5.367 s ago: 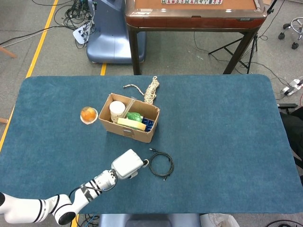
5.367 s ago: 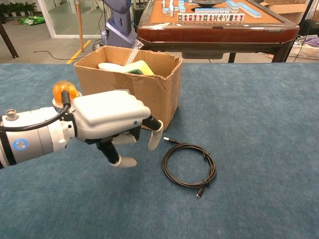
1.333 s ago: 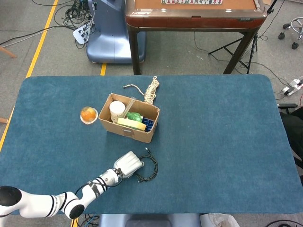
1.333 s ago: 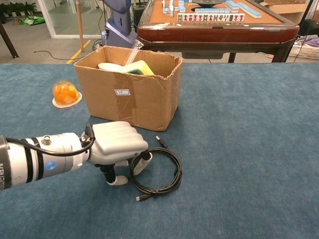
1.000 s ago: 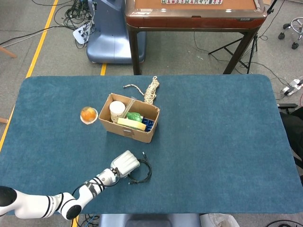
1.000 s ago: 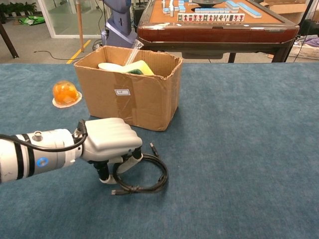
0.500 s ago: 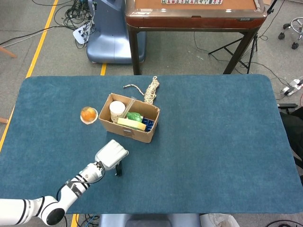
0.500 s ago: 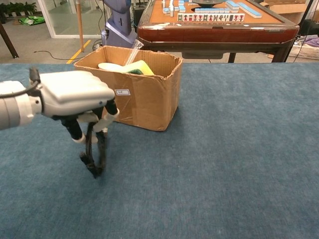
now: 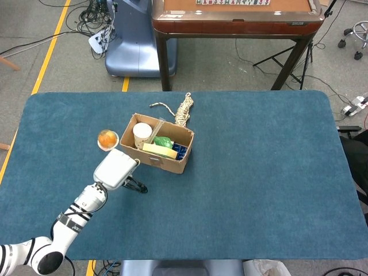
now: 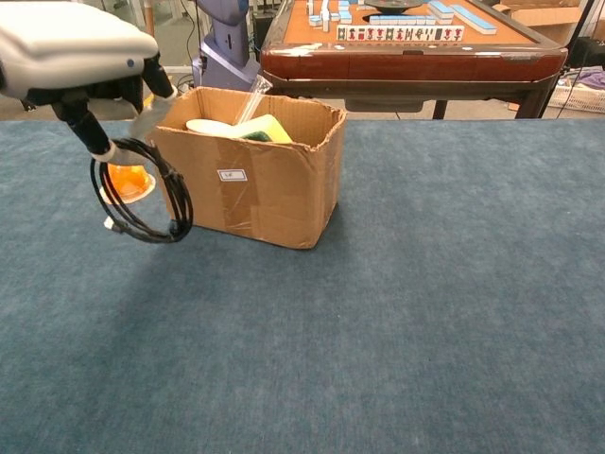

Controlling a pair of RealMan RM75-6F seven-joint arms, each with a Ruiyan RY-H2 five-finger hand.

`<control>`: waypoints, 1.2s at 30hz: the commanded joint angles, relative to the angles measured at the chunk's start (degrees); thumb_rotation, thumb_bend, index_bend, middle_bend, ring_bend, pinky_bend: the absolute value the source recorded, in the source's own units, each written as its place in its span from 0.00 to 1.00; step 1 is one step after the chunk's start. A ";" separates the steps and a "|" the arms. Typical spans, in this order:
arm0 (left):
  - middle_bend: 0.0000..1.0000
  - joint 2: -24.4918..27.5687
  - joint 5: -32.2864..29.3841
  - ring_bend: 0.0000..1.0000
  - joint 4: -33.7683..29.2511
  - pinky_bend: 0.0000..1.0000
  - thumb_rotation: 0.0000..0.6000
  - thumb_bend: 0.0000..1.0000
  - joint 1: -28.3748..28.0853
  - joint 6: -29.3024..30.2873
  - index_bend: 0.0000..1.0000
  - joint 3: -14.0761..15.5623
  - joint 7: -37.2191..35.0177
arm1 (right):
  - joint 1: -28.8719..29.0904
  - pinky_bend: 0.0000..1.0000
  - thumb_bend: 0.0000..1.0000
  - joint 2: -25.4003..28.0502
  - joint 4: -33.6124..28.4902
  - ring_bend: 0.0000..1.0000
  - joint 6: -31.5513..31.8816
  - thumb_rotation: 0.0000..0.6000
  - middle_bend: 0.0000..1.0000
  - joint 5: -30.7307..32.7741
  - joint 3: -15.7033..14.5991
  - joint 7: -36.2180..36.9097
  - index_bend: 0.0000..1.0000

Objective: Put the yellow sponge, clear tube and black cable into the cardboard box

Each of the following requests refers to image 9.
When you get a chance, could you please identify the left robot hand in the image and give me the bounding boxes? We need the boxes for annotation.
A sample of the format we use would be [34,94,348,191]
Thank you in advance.
[93,148,141,191]

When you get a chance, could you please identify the black cable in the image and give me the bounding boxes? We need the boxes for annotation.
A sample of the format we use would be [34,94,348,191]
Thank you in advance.
[122,177,149,194]

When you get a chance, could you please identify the brown cardboard box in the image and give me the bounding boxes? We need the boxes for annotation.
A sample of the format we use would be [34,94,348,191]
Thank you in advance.
[119,113,196,175]

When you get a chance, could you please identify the yellow sponge block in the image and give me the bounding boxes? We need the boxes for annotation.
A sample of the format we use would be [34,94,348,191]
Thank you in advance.
[142,143,178,159]

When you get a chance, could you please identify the clear plastic tube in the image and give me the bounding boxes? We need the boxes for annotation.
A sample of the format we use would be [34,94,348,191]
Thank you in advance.
[149,117,166,144]

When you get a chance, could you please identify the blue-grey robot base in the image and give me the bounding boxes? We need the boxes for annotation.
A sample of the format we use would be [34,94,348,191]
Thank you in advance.
[104,0,178,78]

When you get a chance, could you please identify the orange fruit jelly cup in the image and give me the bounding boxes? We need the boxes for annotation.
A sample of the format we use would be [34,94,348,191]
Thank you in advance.
[97,129,120,152]

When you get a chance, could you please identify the white paper cup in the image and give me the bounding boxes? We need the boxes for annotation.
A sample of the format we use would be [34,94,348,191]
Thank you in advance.
[132,122,153,150]

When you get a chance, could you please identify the green packet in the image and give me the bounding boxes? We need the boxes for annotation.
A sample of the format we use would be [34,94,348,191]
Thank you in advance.
[153,135,175,149]

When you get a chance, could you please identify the blue packet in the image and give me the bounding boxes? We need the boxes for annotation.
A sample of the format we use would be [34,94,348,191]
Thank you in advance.
[172,143,188,161]

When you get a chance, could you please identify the grey robot torso base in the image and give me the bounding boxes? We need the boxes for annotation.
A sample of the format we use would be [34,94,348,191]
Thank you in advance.
[119,259,245,276]

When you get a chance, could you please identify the white power strip with plugs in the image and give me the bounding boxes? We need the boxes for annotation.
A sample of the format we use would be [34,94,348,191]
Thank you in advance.
[88,27,113,55]

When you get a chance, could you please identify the blue felt table mat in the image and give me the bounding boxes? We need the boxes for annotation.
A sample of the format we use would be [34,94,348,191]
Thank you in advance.
[0,90,362,262]

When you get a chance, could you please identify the slanted wooden leg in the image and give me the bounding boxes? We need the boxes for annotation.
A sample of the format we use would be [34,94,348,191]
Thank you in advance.
[0,56,22,71]

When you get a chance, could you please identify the white plastic bag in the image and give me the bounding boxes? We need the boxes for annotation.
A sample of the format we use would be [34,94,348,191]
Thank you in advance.
[243,259,292,276]

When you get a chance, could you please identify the brown mahjong table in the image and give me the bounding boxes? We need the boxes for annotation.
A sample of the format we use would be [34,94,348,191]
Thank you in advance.
[151,0,325,91]

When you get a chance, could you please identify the face-up mahjong tile row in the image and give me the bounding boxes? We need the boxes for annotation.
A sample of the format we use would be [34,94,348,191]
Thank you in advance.
[196,0,271,6]

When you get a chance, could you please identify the black tripod stand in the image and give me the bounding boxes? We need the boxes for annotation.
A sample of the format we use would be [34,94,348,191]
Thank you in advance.
[252,40,314,90]

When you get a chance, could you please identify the black chair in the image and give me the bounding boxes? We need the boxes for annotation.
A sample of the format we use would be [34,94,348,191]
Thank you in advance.
[336,125,368,208]

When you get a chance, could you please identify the white power strip with switches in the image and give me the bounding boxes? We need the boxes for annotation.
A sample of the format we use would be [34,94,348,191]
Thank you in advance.
[341,92,368,117]

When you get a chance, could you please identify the chrome stool with casters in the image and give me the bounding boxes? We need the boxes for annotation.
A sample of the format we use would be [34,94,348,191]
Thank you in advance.
[338,20,368,60]

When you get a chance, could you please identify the bundled beige rope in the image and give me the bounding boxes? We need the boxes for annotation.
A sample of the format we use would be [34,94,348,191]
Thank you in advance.
[149,92,194,127]

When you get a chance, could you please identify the tangled black floor cables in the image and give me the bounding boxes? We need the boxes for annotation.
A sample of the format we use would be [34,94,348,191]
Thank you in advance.
[66,0,116,38]

